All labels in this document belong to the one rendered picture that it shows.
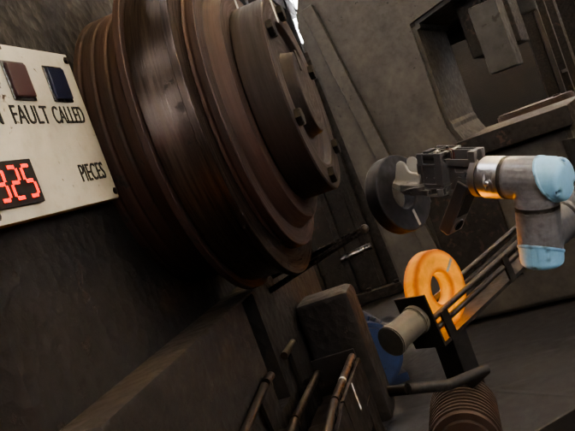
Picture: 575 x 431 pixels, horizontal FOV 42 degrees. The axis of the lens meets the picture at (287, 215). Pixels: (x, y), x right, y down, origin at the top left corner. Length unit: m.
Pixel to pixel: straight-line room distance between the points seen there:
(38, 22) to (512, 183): 0.78
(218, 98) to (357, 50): 2.94
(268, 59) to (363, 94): 2.88
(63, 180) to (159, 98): 0.15
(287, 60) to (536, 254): 0.56
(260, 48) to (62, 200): 0.31
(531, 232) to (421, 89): 2.45
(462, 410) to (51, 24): 0.91
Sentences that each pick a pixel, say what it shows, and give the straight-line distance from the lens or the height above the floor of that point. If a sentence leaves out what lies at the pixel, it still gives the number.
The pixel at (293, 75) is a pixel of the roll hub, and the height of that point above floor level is 1.14.
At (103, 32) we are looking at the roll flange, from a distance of 1.02.
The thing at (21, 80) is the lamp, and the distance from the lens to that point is 0.83.
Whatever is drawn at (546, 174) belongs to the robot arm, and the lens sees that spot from 1.29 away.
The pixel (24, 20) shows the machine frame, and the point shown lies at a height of 1.29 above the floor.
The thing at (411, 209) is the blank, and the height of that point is 0.87.
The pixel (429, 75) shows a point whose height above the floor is 1.23.
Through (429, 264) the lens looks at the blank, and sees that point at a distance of 1.50.
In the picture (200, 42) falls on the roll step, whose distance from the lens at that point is 0.93.
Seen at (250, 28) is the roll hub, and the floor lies 1.20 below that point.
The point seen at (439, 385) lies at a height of 0.57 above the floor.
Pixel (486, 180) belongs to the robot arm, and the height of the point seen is 0.89.
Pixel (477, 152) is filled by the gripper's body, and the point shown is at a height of 0.94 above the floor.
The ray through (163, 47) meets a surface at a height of 1.20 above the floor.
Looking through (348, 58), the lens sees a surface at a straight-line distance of 3.83.
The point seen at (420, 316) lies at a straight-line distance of 1.45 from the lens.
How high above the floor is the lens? 1.02
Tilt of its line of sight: 3 degrees down
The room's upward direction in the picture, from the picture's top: 20 degrees counter-clockwise
